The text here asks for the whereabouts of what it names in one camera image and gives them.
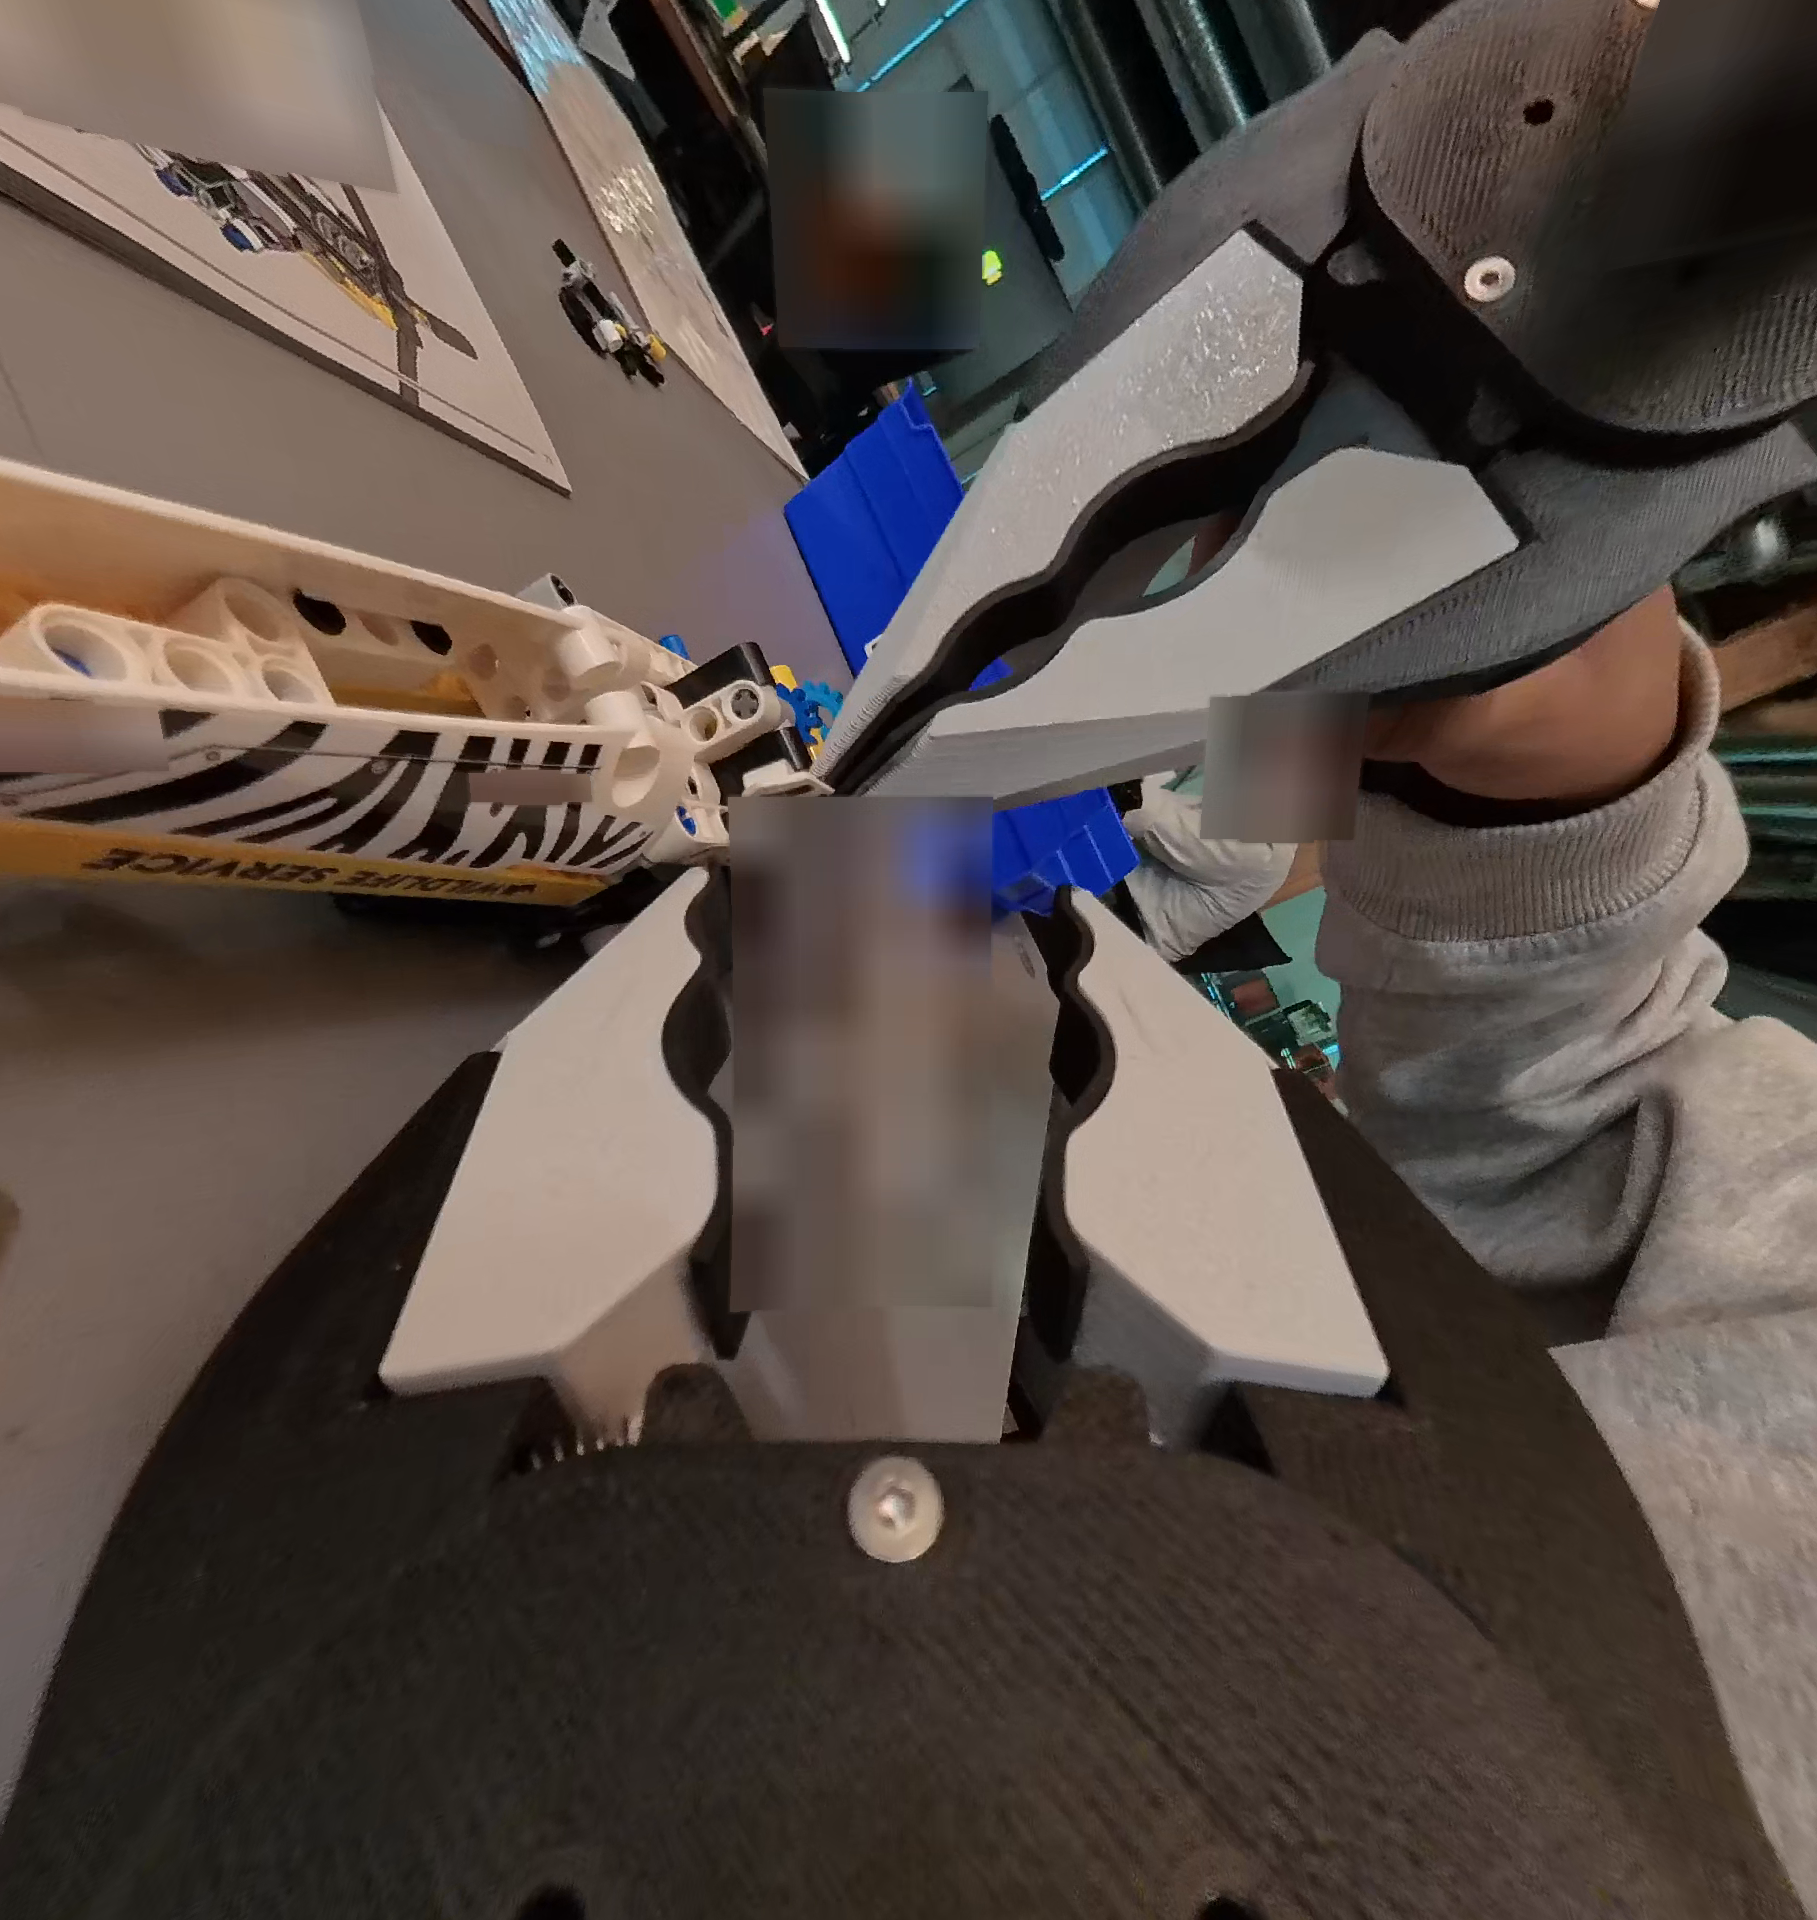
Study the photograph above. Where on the white paper leaflet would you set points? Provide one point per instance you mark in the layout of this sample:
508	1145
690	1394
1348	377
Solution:
625	180

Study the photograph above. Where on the person's right forearm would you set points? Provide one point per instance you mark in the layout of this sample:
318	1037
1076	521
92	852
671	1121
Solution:
1524	1050

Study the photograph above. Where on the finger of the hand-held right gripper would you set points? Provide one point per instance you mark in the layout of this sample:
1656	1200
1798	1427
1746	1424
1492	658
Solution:
1134	402
1302	584

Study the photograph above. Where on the person's right hand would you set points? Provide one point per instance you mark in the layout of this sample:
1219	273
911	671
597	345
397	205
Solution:
1538	706

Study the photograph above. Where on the small cluster of lego parts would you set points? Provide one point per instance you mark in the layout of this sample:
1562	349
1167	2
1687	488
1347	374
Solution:
597	307

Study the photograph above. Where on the person's grey sweatshirt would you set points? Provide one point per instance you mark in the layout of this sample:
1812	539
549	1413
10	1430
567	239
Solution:
1749	1574

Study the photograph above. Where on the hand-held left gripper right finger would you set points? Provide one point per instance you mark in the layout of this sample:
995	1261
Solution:
1222	1227

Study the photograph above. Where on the zebra striped lego helicopter model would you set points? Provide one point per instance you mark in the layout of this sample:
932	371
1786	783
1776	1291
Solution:
326	718

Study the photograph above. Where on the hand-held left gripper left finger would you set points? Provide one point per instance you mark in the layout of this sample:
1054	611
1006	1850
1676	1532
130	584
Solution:
579	1200

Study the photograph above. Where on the blue plastic bin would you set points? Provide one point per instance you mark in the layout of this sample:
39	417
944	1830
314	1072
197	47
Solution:
875	510

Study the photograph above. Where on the open lego instruction booklet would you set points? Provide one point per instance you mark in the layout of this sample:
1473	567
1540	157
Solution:
326	300

